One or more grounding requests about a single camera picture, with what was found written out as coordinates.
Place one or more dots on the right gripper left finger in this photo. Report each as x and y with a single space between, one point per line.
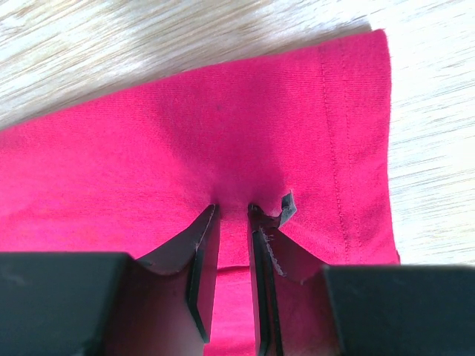
108 303

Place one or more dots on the magenta t-shirt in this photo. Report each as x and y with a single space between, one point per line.
130 170

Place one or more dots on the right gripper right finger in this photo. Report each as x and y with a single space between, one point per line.
303 306

